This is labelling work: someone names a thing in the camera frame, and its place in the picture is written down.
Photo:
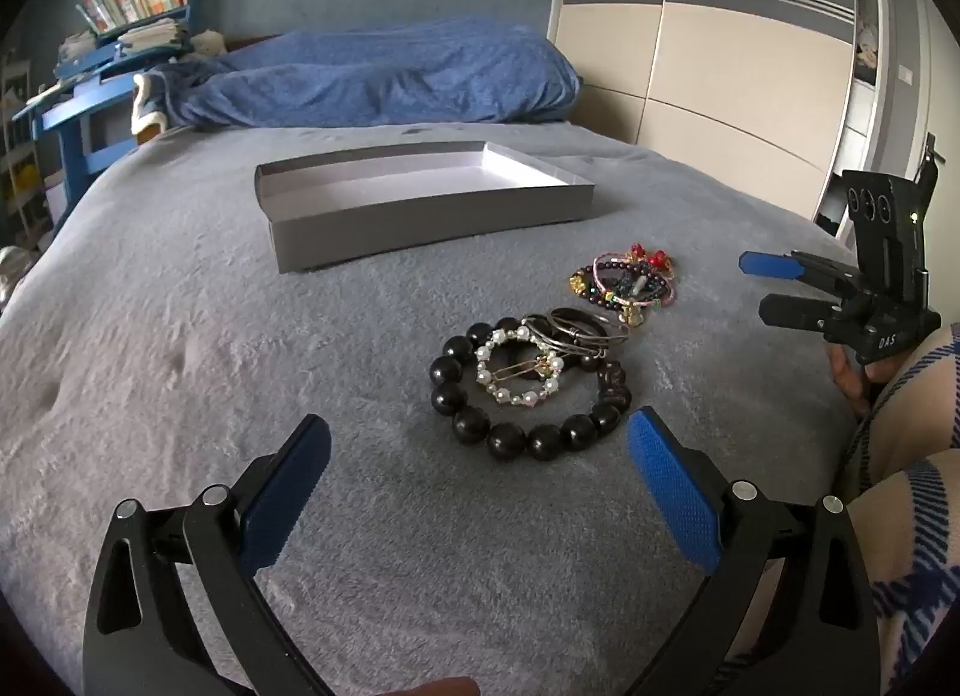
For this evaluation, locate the stack of papers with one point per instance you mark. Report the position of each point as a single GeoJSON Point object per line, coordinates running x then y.
{"type": "Point", "coordinates": [154, 36]}

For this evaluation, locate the open wardrobe shelf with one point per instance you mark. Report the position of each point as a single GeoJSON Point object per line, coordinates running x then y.
{"type": "Point", "coordinates": [870, 51]}

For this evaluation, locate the gold hair clip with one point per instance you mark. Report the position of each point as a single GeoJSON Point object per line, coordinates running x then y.
{"type": "Point", "coordinates": [521, 370]}

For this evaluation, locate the person's plaid clothing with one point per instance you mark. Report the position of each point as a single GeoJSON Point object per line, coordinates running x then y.
{"type": "Point", "coordinates": [911, 553]}

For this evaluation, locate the person's left hand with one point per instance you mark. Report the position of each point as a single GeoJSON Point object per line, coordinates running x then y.
{"type": "Point", "coordinates": [442, 687]}

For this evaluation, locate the grey fleece blanket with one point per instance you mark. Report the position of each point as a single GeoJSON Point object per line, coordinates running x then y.
{"type": "Point", "coordinates": [187, 366]}

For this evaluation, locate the blue pillow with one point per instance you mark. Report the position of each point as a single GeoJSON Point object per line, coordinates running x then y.
{"type": "Point", "coordinates": [375, 73]}

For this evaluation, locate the blue wooden desk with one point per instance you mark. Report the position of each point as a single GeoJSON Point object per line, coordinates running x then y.
{"type": "Point", "coordinates": [75, 118]}

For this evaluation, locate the silver metal bangles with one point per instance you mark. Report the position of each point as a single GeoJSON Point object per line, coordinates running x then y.
{"type": "Point", "coordinates": [570, 345]}

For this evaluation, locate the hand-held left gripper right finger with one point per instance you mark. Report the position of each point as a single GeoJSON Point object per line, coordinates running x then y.
{"type": "Point", "coordinates": [675, 493]}

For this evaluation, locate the person's right hand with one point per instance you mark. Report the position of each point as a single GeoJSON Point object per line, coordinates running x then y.
{"type": "Point", "coordinates": [851, 381]}

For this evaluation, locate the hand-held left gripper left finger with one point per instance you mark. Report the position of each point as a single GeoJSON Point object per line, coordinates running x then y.
{"type": "Point", "coordinates": [289, 493]}

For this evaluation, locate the white shelf rack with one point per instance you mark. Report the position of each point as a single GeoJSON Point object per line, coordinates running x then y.
{"type": "Point", "coordinates": [19, 141]}

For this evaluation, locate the beige wardrobe with grey stripes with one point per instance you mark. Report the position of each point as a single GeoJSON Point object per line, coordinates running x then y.
{"type": "Point", "coordinates": [735, 66]}

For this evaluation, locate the grey cardboard box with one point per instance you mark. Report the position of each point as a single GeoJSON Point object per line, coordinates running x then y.
{"type": "Point", "coordinates": [420, 227]}

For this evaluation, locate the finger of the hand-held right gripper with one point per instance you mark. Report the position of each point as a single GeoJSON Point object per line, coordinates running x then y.
{"type": "Point", "coordinates": [765, 263]}
{"type": "Point", "coordinates": [787, 311]}

